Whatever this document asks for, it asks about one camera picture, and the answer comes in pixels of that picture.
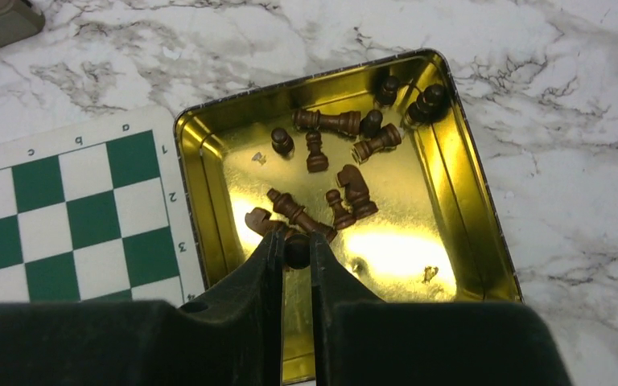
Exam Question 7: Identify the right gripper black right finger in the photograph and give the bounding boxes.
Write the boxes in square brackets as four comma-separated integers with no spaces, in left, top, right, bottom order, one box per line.
[310,233,571,385]

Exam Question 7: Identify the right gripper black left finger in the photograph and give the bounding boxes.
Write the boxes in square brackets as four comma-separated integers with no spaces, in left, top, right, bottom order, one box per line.
[0,232,285,385]

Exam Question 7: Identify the dark pawn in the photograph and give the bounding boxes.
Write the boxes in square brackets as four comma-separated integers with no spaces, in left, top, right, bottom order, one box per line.
[270,127,295,157]
[283,233,311,270]
[360,109,383,138]
[325,189,356,230]

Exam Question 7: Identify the gold tin with dark pieces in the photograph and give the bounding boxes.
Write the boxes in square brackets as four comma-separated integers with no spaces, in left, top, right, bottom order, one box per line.
[165,50,544,385]

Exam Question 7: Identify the green white chess board mat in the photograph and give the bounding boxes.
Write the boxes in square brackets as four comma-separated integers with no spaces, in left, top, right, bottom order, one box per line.
[0,106,204,306]

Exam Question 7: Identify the dark knight piece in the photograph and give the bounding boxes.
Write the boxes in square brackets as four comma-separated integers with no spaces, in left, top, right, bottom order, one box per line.
[244,207,287,236]
[336,164,379,220]

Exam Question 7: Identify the dark queen piece lying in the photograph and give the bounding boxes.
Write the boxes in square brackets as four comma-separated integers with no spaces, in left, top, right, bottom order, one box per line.
[266,188,337,241]

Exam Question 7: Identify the dark rook piece lying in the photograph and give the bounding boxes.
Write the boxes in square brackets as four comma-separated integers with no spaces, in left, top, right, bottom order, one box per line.
[352,124,402,163]

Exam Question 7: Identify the dark pawn by king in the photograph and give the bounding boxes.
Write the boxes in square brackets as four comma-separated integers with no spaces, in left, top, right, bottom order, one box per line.
[360,109,383,138]

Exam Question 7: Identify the dark king piece lying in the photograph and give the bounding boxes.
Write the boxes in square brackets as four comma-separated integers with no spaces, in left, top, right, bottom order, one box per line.
[292,109,361,137]

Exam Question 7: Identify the dark pawn corner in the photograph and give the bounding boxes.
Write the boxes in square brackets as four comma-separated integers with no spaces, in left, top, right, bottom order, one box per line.
[406,84,447,124]
[374,75,400,107]

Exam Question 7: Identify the dark pawn far corner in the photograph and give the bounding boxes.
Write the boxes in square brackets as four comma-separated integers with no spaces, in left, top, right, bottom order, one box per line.
[406,84,447,124]

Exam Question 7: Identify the small grey tan clip device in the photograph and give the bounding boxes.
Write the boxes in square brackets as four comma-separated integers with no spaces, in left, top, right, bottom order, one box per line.
[0,0,45,47]

